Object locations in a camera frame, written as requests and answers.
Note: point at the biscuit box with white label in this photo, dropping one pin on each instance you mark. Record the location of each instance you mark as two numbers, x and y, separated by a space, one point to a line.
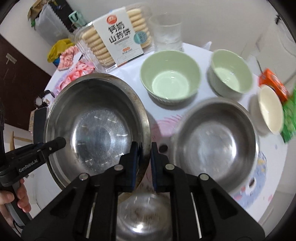
116 38

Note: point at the large stainless steel bowl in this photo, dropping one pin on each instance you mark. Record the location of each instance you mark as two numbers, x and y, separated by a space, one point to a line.
99 116

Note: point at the small stainless steel bowl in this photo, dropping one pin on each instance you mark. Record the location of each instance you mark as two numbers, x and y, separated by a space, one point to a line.
144 216

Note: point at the clear glass cup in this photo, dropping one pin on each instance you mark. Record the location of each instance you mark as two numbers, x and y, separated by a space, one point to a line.
166 32

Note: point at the green Lays chips bag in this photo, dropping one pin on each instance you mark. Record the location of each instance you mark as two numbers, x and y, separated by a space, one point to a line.
288 132

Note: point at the person's left hand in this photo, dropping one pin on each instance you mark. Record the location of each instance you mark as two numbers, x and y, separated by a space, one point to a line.
23 201

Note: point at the medium stainless steel bowl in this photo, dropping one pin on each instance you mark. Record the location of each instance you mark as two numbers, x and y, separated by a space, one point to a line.
217 137

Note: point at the yellow plastic bag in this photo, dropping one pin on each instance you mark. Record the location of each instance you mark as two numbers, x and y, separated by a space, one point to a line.
58 48

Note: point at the ribbed pale green bowl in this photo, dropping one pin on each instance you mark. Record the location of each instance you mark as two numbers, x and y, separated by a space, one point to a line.
229 75

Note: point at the small cream ribbed bowl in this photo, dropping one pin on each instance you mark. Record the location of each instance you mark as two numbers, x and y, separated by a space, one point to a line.
266 111

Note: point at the wide pale green bowl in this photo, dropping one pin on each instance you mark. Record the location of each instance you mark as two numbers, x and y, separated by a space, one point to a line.
170 77

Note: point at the pink snack bag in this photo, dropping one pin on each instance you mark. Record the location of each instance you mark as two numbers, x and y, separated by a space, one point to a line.
73 70

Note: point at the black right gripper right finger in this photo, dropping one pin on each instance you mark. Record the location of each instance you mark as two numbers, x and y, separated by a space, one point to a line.
186 195

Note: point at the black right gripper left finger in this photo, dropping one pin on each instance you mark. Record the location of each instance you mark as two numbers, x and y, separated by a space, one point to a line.
96 202

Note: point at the orange Ovaltine biscuit box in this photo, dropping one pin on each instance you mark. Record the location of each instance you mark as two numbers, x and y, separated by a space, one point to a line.
268 78

